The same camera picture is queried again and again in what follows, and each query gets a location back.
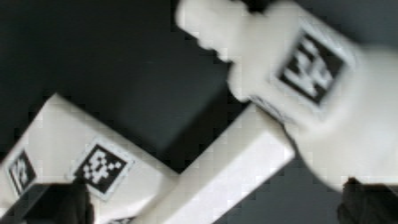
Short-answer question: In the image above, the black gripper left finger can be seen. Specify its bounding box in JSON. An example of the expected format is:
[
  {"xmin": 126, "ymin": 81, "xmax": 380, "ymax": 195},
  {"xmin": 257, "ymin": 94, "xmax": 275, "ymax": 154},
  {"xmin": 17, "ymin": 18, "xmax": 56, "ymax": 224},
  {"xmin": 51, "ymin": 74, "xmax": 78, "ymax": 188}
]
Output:
[{"xmin": 0, "ymin": 179, "xmax": 94, "ymax": 224}]

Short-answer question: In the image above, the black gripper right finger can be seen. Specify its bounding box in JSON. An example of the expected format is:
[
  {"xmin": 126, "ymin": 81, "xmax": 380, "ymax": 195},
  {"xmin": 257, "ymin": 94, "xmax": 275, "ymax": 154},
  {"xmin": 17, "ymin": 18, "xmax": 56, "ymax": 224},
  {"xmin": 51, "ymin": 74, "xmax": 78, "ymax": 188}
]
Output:
[{"xmin": 337, "ymin": 177, "xmax": 398, "ymax": 224}]

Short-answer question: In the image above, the white lamp base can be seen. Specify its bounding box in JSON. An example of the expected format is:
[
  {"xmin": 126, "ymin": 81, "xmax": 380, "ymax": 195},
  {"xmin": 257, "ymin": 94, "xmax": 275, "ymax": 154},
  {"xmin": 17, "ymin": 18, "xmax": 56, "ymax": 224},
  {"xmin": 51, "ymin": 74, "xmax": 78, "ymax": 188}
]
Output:
[{"xmin": 0, "ymin": 95, "xmax": 177, "ymax": 224}]

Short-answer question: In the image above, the white lamp bulb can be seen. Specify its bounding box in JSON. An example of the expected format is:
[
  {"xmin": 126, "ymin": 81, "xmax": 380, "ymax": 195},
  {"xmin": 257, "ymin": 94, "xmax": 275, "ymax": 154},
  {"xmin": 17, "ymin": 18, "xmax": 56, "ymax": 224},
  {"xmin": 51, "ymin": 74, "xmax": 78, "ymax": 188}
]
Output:
[{"xmin": 175, "ymin": 0, "xmax": 398, "ymax": 189}]

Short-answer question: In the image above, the white right fence rail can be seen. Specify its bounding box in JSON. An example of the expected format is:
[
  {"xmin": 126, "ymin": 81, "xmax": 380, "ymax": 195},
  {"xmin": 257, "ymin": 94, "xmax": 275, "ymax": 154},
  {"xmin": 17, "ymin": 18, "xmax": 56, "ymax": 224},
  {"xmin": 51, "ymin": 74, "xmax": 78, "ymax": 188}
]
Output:
[{"xmin": 135, "ymin": 104, "xmax": 295, "ymax": 224}]

